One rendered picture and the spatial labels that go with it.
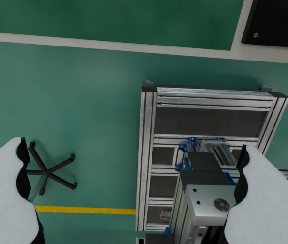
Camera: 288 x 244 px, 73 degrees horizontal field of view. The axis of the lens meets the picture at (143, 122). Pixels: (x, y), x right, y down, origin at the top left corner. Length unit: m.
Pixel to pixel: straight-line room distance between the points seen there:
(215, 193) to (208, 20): 0.41
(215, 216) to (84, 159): 1.33
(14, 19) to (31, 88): 0.96
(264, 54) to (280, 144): 1.36
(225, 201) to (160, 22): 0.44
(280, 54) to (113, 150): 1.27
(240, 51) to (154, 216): 1.50
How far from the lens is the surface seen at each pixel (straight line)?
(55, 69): 1.40
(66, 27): 0.54
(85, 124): 1.49
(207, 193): 0.52
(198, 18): 0.53
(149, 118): 1.16
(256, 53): 0.59
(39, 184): 1.71
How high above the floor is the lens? 1.26
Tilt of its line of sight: 62 degrees down
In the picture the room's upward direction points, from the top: 178 degrees clockwise
